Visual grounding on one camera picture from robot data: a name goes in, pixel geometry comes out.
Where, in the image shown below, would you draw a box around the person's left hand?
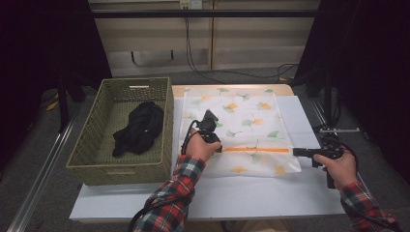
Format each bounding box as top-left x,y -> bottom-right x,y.
186,128 -> 222,162

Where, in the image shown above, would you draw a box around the aluminium floor rail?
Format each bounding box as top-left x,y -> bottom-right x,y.
6,104 -> 83,232
309,96 -> 400,232

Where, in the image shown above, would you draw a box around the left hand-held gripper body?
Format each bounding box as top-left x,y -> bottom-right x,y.
194,109 -> 224,154

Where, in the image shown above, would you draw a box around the person's beige trousers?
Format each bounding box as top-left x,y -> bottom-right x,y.
188,219 -> 291,232

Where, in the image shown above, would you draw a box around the hand-held gripper black cable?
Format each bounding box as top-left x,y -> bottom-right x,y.
127,119 -> 202,232
337,138 -> 404,232

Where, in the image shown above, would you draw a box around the black garment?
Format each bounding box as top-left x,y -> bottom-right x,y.
111,101 -> 165,158

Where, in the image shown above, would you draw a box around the white leaf-print mesh laundry bag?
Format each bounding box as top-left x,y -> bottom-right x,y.
178,86 -> 303,178

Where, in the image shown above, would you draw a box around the right hand-held gripper black cable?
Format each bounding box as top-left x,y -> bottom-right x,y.
337,138 -> 404,232

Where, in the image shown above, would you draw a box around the black metal stand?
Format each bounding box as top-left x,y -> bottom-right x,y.
57,72 -> 88,133
291,0 -> 342,133

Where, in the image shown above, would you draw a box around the left hand-held gripper black cable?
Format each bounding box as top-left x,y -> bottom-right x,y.
127,119 -> 202,232

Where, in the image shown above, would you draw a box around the black curtain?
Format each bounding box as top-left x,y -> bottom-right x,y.
294,0 -> 410,185
0,0 -> 112,172

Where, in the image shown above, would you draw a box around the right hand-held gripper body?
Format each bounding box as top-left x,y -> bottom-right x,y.
310,127 -> 361,160

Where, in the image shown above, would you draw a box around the green woven basket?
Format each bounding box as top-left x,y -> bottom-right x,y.
66,76 -> 175,187

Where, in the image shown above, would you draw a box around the person's right hand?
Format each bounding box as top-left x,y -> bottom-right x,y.
312,150 -> 359,191

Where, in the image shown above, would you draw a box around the metal wall handle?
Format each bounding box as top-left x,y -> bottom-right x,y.
130,49 -> 175,66

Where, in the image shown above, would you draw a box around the white wall socket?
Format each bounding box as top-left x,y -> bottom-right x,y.
179,0 -> 203,10

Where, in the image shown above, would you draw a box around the black wall cable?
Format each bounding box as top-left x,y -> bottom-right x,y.
184,8 -> 299,85

